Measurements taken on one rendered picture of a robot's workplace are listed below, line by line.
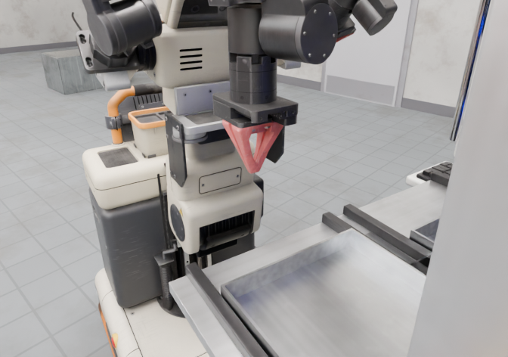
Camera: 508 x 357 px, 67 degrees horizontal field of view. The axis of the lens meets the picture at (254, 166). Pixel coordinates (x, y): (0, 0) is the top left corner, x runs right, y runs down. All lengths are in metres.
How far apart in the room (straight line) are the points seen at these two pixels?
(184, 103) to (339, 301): 0.51
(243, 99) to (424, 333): 0.33
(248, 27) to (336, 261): 0.41
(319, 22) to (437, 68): 4.35
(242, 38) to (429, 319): 0.34
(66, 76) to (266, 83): 5.34
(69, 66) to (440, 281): 5.64
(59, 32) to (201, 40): 9.61
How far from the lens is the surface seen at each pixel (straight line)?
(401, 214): 0.84
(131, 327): 1.44
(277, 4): 0.40
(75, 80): 5.78
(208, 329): 0.57
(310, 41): 0.39
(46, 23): 10.34
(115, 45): 0.71
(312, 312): 0.59
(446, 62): 4.69
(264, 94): 0.45
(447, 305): 0.18
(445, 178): 0.99
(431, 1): 4.73
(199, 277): 0.61
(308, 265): 0.66
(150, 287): 1.43
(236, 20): 0.45
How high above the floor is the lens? 1.30
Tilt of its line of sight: 25 degrees down
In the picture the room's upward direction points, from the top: straight up
